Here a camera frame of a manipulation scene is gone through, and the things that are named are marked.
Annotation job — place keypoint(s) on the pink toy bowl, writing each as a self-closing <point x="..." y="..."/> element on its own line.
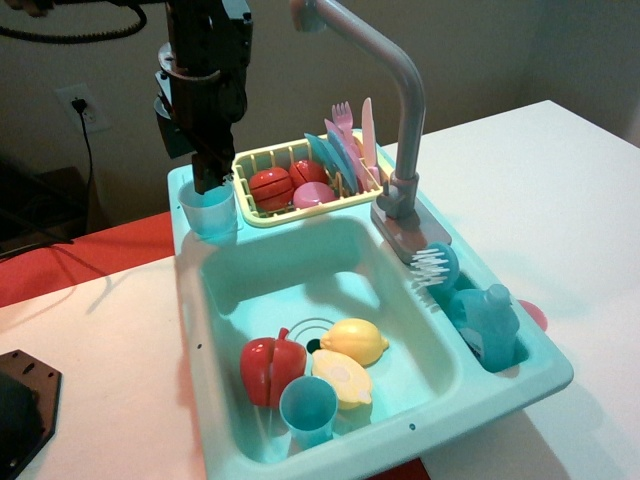
<point x="311" y="194"/>

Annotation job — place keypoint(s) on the pink toy plate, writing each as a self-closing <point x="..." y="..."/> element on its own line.
<point x="361" y="180"/>

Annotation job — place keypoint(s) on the blue toy soap bottle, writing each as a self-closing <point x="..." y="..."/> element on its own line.
<point x="488" y="324"/>

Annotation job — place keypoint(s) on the teal dish brush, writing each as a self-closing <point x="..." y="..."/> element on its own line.
<point x="436" y="268"/>

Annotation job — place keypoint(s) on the red toy tomato half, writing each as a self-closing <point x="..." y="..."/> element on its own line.
<point x="306" y="171"/>

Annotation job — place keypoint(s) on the white wall outlet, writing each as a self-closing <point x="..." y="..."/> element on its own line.
<point x="82" y="108"/>

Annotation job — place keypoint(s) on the yellow dish rack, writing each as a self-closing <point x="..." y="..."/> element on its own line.
<point x="280" y="212"/>

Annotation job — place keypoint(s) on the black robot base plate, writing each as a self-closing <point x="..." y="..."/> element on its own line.
<point x="30" y="395"/>

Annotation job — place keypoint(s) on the red cloth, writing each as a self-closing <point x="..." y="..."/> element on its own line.
<point x="89" y="257"/>

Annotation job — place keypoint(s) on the blue cup in basin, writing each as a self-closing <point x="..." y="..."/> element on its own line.
<point x="308" y="406"/>

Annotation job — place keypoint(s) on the red toy apple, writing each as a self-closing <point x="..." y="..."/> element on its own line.
<point x="268" y="365"/>

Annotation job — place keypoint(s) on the pink toy knife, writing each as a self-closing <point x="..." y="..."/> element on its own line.
<point x="368" y="133"/>

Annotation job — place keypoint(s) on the pink round knob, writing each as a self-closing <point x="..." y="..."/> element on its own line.
<point x="536" y="313"/>

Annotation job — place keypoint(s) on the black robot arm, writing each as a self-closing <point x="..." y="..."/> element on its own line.
<point x="202" y="81"/>

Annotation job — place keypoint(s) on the grey pink toy faucet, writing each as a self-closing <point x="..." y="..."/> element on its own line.
<point x="406" y="224"/>

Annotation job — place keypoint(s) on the cut yellow toy lemon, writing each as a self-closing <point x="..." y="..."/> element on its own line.
<point x="352" y="383"/>

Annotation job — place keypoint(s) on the pink toy fork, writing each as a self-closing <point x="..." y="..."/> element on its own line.
<point x="342" y="123"/>

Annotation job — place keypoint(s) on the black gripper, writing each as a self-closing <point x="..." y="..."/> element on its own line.
<point x="198" y="116"/>

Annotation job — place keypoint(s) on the blue toy plate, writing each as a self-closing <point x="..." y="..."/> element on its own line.
<point x="325" y="153"/>

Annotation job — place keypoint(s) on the light blue plastic cup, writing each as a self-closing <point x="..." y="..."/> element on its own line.
<point x="212" y="216"/>

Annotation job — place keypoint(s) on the teal toy sink unit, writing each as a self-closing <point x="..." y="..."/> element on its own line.
<point x="303" y="271"/>

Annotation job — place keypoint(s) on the whole yellow toy lemon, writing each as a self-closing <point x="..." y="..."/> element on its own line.
<point x="356" y="338"/>

